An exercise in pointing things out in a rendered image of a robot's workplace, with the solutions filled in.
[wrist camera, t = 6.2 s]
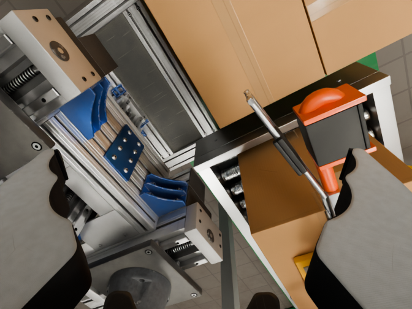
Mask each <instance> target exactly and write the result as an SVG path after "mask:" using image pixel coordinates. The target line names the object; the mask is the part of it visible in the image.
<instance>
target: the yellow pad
mask: <svg viewBox="0 0 412 309"><path fill-rule="evenodd" d="M312 255H313V252H312V253H308V254H304V255H301V256H297V257H295V258H294V262H295V264H296V266H297V268H298V270H299V272H300V273H301V275H302V277H303V279H304V280H305V276H306V274H307V270H308V267H309V265H310V261H311V258H312Z"/></svg>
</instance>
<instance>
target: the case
mask: <svg viewBox="0 0 412 309"><path fill-rule="evenodd" d="M283 135H284V136H285V137H286V138H287V140H288V141H289V143H290V144H291V145H292V146H293V148H294V149H295V151H296V152H297V153H298V155H299V156H300V158H301V159H302V161H303V162H304V163H305V164H306V166H307V167H308V168H309V169H310V171H311V172H312V174H313V175H314V176H315V177H316V179H317V180H318V179H319V175H318V172H317V170H316V166H315V163H314V161H313V159H312V158H311V156H310V155H309V153H308V150H307V148H306V145H305V142H304V140H303V137H302V133H301V131H300V128H296V129H294V130H291V131H289V132H287V133H285V134H283ZM368 136H369V139H370V141H371V143H372V144H374V145H375V146H376V151H374V152H372V153H369V155H370V156H371V157H373V158H374V159H375V160H376V161H378V162H379V163H380V164H381V165H382V166H383V167H384V168H385V169H387V170H388V171H389V172H390V173H391V174H392V175H393V176H395V177H396V178H397V179H398V180H400V181H401V182H402V183H403V184H404V185H405V186H406V187H407V188H408V189H409V190H410V191H411V192H412V169H411V168H410V167H408V166H407V165H406V164H405V163H404V162H403V161H401V160H400V159H399V158H398V157H396V155H394V154H393V153H392V152H391V151H389V150H388V149H387V148H386V147H385V146H384V145H382V144H381V143H380V142H379V141H377V140H376V139H375V138H374V137H373V136H371V135H370V134H369V133H368ZM274 140H275V139H271V140H268V141H266V142H264V143H261V144H259V145H256V146H255V147H253V148H250V149H248V150H246V151H244V152H241V153H239V154H238V155H237V157H238V164H239V168H240V175H241V179H242V186H243V193H244V197H245V204H246V210H247V215H248V222H249V226H250V233H251V236H252V238H253V239H254V241H255V242H256V243H257V245H258V247H259V248H260V250H261V251H262V253H263V255H264V256H265V258H266V259H267V260H268V262H269V264H270V265H271V267H272V269H273V270H274V272H275V273H276V275H277V276H278V278H279V279H280V281H281V282H282V284H283V286H284V287H285V289H286V290H287V292H288V293H289V295H290V296H291V298H292V300H293V301H294V303H295V304H296V306H297V308H298V309H318V308H317V306H316V305H315V304H314V302H313V301H312V300H311V298H310V296H309V295H308V294H307V292H306V290H305V283H304V282H305V281H304V279H303V277H302V275H301V273H300V272H299V270H298V268H297V266H296V264H295V262H294V258H295V257H297V256H301V255H304V254H308V253H312V252H314V250H315V246H316V243H317V241H318V238H319V236H320V234H321V232H322V229H323V227H324V224H325V223H326V221H327V218H326V215H325V213H324V211H325V209H324V206H323V203H322V200H321V197H320V195H319V193H318V192H317V190H315V188H314V187H313V185H312V184H311V183H310V182H309V181H308V179H307V178H306V176H305V175H304V174H302V175H301V176H298V175H297V174H296V172H295V171H294V169H293V168H292V167H291V166H290V165H289V163H288V162H287V161H286V160H285V158H284V157H283V156H282V155H281V153H280V152H279V151H278V150H277V148H276V147H275V146H274V144H273V141H274Z"/></svg>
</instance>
